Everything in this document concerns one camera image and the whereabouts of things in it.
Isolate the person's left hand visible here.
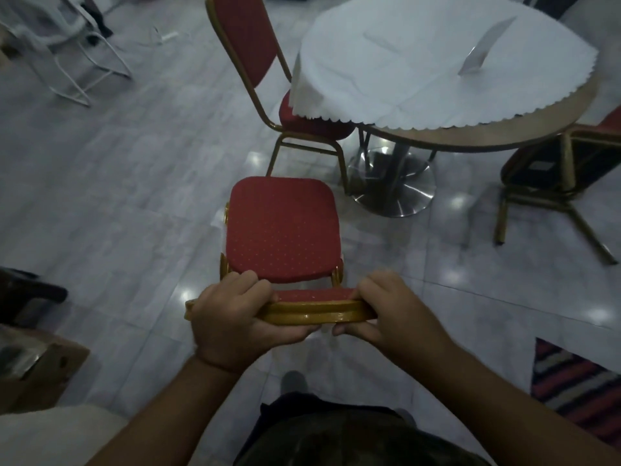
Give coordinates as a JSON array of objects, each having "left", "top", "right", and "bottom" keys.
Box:
[{"left": 189, "top": 270, "right": 322, "bottom": 374}]

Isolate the person's right hand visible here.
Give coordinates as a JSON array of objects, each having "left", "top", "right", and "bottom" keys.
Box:
[{"left": 332, "top": 270, "right": 458, "bottom": 365}]

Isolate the red dotted gold-frame chair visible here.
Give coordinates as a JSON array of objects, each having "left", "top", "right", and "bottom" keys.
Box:
[{"left": 184, "top": 176, "right": 378, "bottom": 328}]

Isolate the person's right forearm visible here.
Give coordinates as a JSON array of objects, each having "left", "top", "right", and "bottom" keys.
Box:
[{"left": 412, "top": 334, "right": 621, "bottom": 466}]

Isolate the person's left forearm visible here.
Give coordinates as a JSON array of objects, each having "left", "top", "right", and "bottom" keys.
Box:
[{"left": 82, "top": 356, "right": 243, "bottom": 466}]

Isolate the person's grey shoe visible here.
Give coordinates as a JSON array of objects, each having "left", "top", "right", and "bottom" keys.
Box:
[{"left": 281, "top": 371, "right": 310, "bottom": 396}]

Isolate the person's dark shirt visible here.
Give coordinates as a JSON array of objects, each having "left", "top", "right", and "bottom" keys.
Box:
[{"left": 233, "top": 393, "right": 492, "bottom": 466}]

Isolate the round wooden table, metal base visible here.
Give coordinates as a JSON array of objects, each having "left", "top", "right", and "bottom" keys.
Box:
[{"left": 345, "top": 68, "right": 603, "bottom": 219}]

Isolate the striped rug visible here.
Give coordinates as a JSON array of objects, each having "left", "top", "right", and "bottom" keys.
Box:
[{"left": 530, "top": 337, "right": 621, "bottom": 451}]

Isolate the brown cardboard box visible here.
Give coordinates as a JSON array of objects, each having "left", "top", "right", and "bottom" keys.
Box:
[{"left": 0, "top": 325, "right": 91, "bottom": 416}]

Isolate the white cushion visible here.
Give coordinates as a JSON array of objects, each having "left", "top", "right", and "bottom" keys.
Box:
[{"left": 0, "top": 404, "right": 130, "bottom": 466}]

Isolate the black object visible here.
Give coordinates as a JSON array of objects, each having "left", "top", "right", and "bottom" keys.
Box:
[{"left": 0, "top": 267, "right": 69, "bottom": 329}]

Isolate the white scalloped tablecloth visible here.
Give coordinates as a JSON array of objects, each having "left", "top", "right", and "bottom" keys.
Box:
[{"left": 289, "top": 0, "right": 600, "bottom": 132}]

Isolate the white power strip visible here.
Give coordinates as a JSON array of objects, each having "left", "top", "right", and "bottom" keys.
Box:
[{"left": 152, "top": 26, "right": 180, "bottom": 47}]

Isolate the red gold-frame banquet chair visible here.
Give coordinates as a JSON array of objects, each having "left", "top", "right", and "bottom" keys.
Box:
[
  {"left": 493, "top": 105, "right": 621, "bottom": 266},
  {"left": 205, "top": 0, "right": 358, "bottom": 194}
]

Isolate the white metal-frame chair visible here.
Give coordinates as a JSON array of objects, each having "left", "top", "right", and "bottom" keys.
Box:
[{"left": 0, "top": 0, "right": 133, "bottom": 108}]

